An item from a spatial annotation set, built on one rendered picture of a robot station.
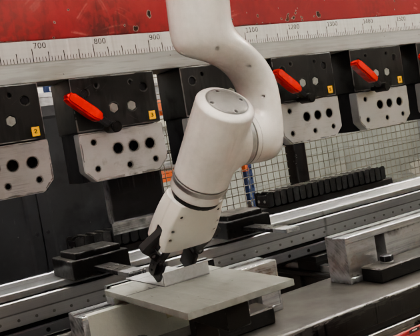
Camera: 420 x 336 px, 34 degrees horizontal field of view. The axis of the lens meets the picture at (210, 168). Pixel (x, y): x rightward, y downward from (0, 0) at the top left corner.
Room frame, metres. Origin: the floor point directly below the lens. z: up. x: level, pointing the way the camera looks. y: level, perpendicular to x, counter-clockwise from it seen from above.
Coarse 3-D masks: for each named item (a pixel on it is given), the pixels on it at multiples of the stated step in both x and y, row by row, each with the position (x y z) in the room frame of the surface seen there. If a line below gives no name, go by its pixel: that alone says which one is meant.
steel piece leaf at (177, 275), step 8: (200, 264) 1.09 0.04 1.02; (168, 272) 1.06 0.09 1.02; (176, 272) 1.07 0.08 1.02; (184, 272) 1.08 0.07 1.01; (192, 272) 1.09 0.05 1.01; (200, 272) 1.09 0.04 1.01; (208, 272) 1.10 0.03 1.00; (136, 280) 1.13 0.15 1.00; (144, 280) 1.12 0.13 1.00; (152, 280) 1.11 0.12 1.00; (168, 280) 1.06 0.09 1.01; (176, 280) 1.07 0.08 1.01; (184, 280) 1.08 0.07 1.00
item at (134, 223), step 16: (128, 176) 1.16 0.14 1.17; (144, 176) 1.17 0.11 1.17; (160, 176) 1.19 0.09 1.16; (112, 192) 1.14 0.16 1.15; (128, 192) 1.15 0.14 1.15; (144, 192) 1.17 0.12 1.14; (160, 192) 1.18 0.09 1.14; (112, 208) 1.13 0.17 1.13; (128, 208) 1.15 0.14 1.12; (144, 208) 1.17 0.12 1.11; (112, 224) 1.14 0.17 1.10; (128, 224) 1.16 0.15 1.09; (144, 224) 1.17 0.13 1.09
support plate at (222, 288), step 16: (224, 272) 1.10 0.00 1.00; (240, 272) 1.08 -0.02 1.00; (112, 288) 1.11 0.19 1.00; (128, 288) 1.09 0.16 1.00; (144, 288) 1.07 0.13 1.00; (160, 288) 1.05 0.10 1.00; (176, 288) 1.04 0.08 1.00; (192, 288) 1.02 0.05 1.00; (208, 288) 1.00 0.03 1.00; (224, 288) 0.99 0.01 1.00; (240, 288) 0.97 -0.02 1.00; (256, 288) 0.96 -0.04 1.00; (272, 288) 0.96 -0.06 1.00; (144, 304) 0.99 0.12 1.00; (160, 304) 0.95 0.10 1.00; (176, 304) 0.94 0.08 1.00; (192, 304) 0.93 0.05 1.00; (208, 304) 0.91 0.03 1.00; (224, 304) 0.92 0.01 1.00
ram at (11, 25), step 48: (0, 0) 1.04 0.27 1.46; (48, 0) 1.08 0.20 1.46; (96, 0) 1.12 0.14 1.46; (144, 0) 1.17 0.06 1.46; (240, 0) 1.27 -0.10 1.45; (288, 0) 1.33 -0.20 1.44; (336, 0) 1.40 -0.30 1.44; (384, 0) 1.47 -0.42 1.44; (288, 48) 1.32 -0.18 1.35; (336, 48) 1.39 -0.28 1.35
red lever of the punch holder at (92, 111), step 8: (64, 96) 1.05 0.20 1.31; (72, 96) 1.04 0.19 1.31; (72, 104) 1.04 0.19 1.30; (80, 104) 1.05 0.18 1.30; (88, 104) 1.05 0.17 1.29; (80, 112) 1.06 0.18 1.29; (88, 112) 1.05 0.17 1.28; (96, 112) 1.06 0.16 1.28; (96, 120) 1.06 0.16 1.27; (104, 120) 1.07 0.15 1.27; (104, 128) 1.09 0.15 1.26; (112, 128) 1.07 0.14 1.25; (120, 128) 1.07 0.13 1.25
